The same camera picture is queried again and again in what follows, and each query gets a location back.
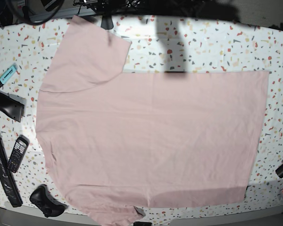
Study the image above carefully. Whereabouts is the black game controller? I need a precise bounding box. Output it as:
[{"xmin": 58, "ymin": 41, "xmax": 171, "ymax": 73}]
[{"xmin": 29, "ymin": 185, "xmax": 67, "ymax": 218}]

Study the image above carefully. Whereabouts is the pink T-shirt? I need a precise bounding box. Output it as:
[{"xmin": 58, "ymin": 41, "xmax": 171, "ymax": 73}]
[{"xmin": 36, "ymin": 16, "xmax": 269, "ymax": 226}]

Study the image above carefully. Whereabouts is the grey stand foot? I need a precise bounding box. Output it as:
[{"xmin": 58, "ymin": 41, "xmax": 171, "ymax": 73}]
[{"xmin": 101, "ymin": 15, "xmax": 114, "ymax": 30}]

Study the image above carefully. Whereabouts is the black handheld device left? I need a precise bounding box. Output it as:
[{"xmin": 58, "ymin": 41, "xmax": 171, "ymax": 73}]
[{"xmin": 0, "ymin": 91, "xmax": 26, "ymax": 122}]

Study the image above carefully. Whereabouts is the black remote control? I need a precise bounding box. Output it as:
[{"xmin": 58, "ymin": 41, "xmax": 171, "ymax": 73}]
[{"xmin": 8, "ymin": 135, "xmax": 29, "ymax": 173}]

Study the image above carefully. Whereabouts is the black box bottom edge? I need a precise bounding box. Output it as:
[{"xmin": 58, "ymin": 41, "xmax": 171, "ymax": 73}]
[{"xmin": 133, "ymin": 221, "xmax": 152, "ymax": 226}]

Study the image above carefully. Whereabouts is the turquoise highlighter marker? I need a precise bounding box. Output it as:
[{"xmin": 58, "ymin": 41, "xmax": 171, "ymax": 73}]
[{"xmin": 0, "ymin": 64, "xmax": 17, "ymax": 88}]

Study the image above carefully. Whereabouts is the long black wrapped bar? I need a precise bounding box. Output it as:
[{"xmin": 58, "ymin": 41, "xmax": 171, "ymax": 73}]
[{"xmin": 0, "ymin": 136, "xmax": 23, "ymax": 208}]

